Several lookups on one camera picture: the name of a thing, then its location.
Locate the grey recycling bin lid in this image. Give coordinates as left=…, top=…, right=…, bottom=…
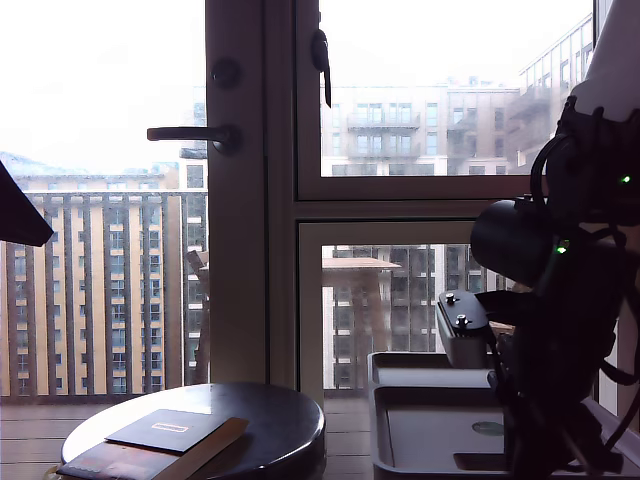
left=370, top=385, right=640, bottom=480

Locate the dark cardboard sleeve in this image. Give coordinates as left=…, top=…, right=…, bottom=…
left=54, top=408, right=250, bottom=480

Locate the wooden balcony table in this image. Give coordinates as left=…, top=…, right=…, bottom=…
left=320, top=256, right=404, bottom=351

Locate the round door lock knob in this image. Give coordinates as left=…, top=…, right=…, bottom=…
left=209, top=58, right=243, bottom=90

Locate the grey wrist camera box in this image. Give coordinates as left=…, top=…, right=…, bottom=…
left=436, top=288, right=531, bottom=370

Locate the dark door lever handle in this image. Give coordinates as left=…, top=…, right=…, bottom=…
left=146, top=124, right=245, bottom=157

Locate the black window handle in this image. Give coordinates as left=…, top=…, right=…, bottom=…
left=310, top=28, right=333, bottom=109

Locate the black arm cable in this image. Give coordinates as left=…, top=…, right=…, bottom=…
left=530, top=134, right=569, bottom=211

